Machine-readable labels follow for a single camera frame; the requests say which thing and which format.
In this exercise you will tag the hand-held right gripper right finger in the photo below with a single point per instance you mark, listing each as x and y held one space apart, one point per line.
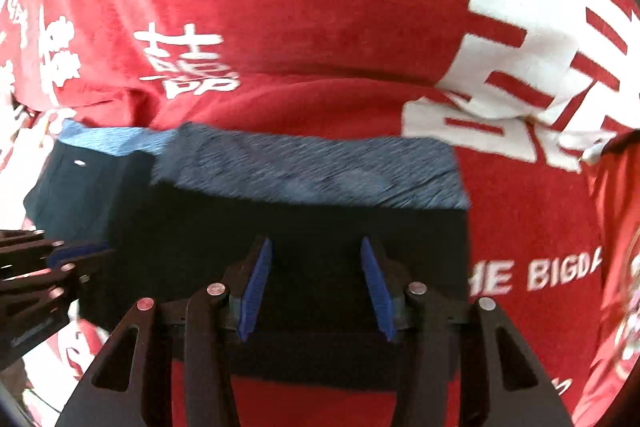
379 292

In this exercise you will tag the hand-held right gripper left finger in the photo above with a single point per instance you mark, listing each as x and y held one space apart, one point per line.
256 287

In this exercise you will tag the black pants with blue trim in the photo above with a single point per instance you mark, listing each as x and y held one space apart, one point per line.
310 217

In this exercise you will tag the red printed blanket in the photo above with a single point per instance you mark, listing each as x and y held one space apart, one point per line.
310 17

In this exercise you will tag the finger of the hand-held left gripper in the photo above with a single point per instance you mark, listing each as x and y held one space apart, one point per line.
45 282
75 253

